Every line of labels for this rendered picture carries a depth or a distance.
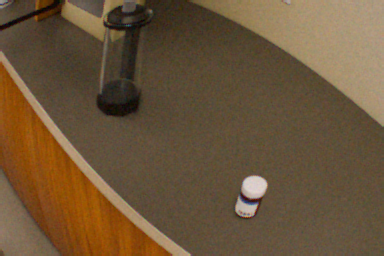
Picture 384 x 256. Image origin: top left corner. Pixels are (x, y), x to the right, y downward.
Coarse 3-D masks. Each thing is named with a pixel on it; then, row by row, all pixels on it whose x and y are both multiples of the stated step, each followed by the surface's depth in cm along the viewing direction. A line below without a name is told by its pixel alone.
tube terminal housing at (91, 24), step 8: (112, 0) 122; (120, 0) 125; (144, 0) 147; (64, 8) 144; (72, 8) 139; (80, 8) 136; (104, 8) 125; (112, 8) 124; (64, 16) 145; (72, 16) 141; (80, 16) 137; (88, 16) 133; (96, 16) 130; (80, 24) 138; (88, 24) 134; (96, 24) 131; (88, 32) 136; (96, 32) 132; (104, 32) 129
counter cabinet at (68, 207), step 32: (0, 64) 141; (0, 96) 153; (0, 128) 170; (32, 128) 127; (0, 160) 197; (32, 160) 140; (64, 160) 112; (32, 192) 159; (64, 192) 123; (96, 192) 104; (64, 224) 140; (96, 224) 114; (128, 224) 98
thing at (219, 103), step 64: (64, 64) 122; (192, 64) 125; (256, 64) 129; (64, 128) 102; (128, 128) 104; (192, 128) 106; (256, 128) 108; (320, 128) 111; (128, 192) 90; (192, 192) 93; (320, 192) 94
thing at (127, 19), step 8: (128, 0) 93; (136, 0) 93; (120, 8) 96; (128, 8) 94; (136, 8) 96; (144, 8) 96; (112, 16) 93; (120, 16) 93; (128, 16) 93; (136, 16) 93; (144, 16) 95
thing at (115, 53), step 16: (112, 32) 95; (128, 32) 94; (144, 32) 97; (112, 48) 97; (128, 48) 97; (144, 48) 102; (112, 64) 99; (128, 64) 100; (112, 80) 101; (128, 80) 102; (112, 96) 104; (128, 96) 105
